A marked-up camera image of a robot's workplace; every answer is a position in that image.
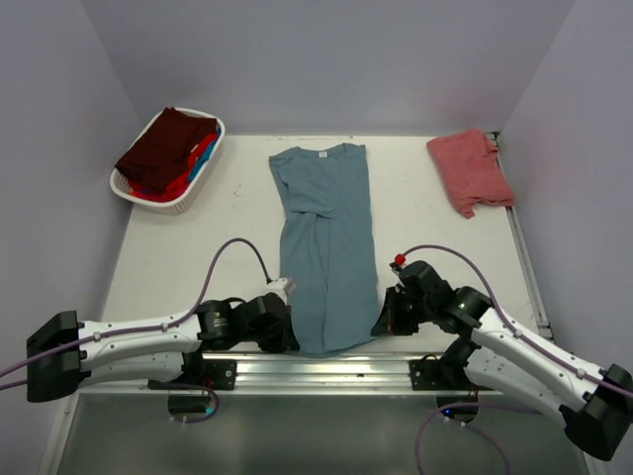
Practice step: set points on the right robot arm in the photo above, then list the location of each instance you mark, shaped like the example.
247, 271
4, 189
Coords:
494, 351

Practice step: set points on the white laundry basket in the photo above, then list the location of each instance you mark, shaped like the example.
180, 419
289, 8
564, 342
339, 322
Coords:
120, 187

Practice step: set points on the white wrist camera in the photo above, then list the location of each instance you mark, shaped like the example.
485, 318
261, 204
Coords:
399, 262
282, 287

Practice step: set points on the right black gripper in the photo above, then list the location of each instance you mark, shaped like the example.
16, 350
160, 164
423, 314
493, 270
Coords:
388, 323

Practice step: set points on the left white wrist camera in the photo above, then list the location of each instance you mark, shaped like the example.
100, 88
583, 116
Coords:
282, 287

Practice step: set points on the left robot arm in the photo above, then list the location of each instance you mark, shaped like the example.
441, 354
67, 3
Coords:
66, 354

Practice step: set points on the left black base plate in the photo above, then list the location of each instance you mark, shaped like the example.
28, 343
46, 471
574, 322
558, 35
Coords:
219, 374

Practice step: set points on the blue t shirt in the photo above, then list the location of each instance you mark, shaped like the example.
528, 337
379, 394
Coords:
327, 246

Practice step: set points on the red and blue clothes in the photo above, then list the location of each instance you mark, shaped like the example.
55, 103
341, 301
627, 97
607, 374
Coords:
172, 177

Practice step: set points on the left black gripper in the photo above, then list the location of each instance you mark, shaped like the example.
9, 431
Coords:
286, 339

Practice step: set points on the aluminium mounting rail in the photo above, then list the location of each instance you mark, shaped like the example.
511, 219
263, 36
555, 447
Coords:
262, 374

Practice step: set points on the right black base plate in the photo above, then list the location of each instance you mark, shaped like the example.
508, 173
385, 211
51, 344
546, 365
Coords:
432, 374

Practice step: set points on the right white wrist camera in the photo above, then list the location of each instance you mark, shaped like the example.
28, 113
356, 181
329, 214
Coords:
399, 262

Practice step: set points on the dark red t shirt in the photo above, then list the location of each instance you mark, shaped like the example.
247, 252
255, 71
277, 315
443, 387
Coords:
172, 134

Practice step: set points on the pink folded t shirt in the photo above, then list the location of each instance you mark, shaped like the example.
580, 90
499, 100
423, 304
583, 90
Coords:
467, 165

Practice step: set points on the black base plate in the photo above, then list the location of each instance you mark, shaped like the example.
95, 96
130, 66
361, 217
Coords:
432, 374
219, 374

